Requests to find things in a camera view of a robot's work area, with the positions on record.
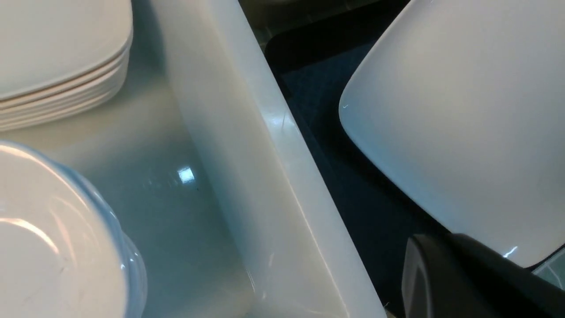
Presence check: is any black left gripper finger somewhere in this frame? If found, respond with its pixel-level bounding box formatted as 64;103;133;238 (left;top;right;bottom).
402;234;565;318

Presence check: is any green checkered tablecloth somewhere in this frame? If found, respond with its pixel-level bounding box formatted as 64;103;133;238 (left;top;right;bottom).
533;247;565;291

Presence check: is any black serving tray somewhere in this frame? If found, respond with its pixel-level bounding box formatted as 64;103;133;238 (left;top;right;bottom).
265;0;474;318

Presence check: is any white rectangular rice plate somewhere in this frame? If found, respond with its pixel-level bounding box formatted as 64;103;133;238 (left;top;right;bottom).
339;0;565;268

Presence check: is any stack of white bowls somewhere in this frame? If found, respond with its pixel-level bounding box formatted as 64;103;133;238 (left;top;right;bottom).
0;140;148;318

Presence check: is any large white plastic tub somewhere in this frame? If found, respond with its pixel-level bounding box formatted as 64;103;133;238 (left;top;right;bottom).
1;0;387;318

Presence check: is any stack of white plates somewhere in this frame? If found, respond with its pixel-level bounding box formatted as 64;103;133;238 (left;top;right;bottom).
0;0;134;132

